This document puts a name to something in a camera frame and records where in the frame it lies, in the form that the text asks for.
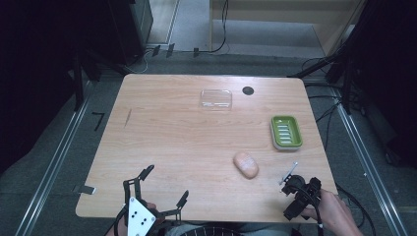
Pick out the black hanging cable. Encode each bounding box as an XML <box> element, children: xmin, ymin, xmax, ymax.
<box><xmin>198</xmin><ymin>0</ymin><xmax>230</xmax><ymax>55</ymax></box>

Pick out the green soap dish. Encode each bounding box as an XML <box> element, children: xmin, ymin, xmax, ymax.
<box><xmin>269</xmin><ymin>115</ymin><xmax>304</xmax><ymax>151</ymax></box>

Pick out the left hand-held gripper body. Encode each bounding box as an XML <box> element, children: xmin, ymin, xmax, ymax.
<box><xmin>112</xmin><ymin>196</ymin><xmax>165</xmax><ymax>236</ymax></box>

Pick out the grey tape piece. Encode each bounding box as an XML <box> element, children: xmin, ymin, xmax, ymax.
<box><xmin>73</xmin><ymin>185</ymin><xmax>96</xmax><ymax>196</ymax></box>

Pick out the black cabinet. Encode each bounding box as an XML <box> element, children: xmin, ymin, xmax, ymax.
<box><xmin>107</xmin><ymin>0</ymin><xmax>154</xmax><ymax>66</ymax></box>

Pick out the person's left hand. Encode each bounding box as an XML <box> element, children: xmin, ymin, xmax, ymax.
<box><xmin>106</xmin><ymin>201</ymin><xmax>165</xmax><ymax>236</ymax></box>

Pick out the clear plastic container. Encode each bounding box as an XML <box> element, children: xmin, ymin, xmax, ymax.
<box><xmin>199</xmin><ymin>88</ymin><xmax>234</xmax><ymax>112</ymax></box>

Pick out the metal floor rail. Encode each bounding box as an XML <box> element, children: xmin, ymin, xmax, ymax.
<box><xmin>332</xmin><ymin>92</ymin><xmax>409</xmax><ymax>236</ymax></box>
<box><xmin>14</xmin><ymin>80</ymin><xmax>94</xmax><ymax>236</ymax></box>

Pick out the black metal stand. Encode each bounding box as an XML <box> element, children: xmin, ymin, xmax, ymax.
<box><xmin>287</xmin><ymin>0</ymin><xmax>372</xmax><ymax>116</ymax></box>
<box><xmin>67</xmin><ymin>52</ymin><xmax>102</xmax><ymax>112</ymax></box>

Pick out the white floor cable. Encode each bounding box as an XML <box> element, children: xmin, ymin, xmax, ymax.
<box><xmin>126</xmin><ymin>48</ymin><xmax>155</xmax><ymax>75</ymax></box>

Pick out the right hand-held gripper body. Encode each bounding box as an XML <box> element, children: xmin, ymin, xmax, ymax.
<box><xmin>278</xmin><ymin>161</ymin><xmax>323</xmax><ymax>221</ymax></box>

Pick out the black wire guard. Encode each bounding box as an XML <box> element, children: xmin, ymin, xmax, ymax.
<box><xmin>189</xmin><ymin>225</ymin><xmax>244</xmax><ymax>236</ymax></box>

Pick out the light wooden furniture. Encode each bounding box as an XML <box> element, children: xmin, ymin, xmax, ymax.
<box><xmin>208</xmin><ymin>0</ymin><xmax>366</xmax><ymax>57</ymax></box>

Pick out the black floor cable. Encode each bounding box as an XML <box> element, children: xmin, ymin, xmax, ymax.
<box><xmin>335</xmin><ymin>183</ymin><xmax>378</xmax><ymax>236</ymax></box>
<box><xmin>308</xmin><ymin>94</ymin><xmax>342</xmax><ymax>151</ymax></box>

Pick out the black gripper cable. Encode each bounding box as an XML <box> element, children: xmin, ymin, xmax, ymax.
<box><xmin>288</xmin><ymin>183</ymin><xmax>326</xmax><ymax>236</ymax></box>

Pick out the person's right hand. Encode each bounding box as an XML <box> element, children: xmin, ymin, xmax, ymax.
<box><xmin>300</xmin><ymin>189</ymin><xmax>355</xmax><ymax>233</ymax></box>

